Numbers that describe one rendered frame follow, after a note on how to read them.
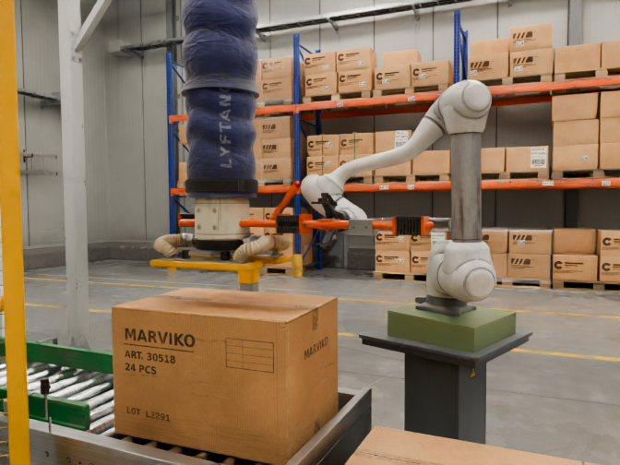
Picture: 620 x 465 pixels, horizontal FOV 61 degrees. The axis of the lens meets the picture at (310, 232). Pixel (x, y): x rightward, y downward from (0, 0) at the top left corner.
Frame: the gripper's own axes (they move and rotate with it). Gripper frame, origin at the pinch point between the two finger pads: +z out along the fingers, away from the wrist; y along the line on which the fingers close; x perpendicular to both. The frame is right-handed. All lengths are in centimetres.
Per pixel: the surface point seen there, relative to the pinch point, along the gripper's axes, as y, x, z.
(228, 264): 10.2, 15.5, 28.5
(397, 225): -0.3, -30.5, 17.3
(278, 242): 5.0, 7.6, 12.7
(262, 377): 40, 4, 32
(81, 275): 47, 269, -153
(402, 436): 65, -27, 0
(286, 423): 52, -3, 32
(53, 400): 55, 77, 37
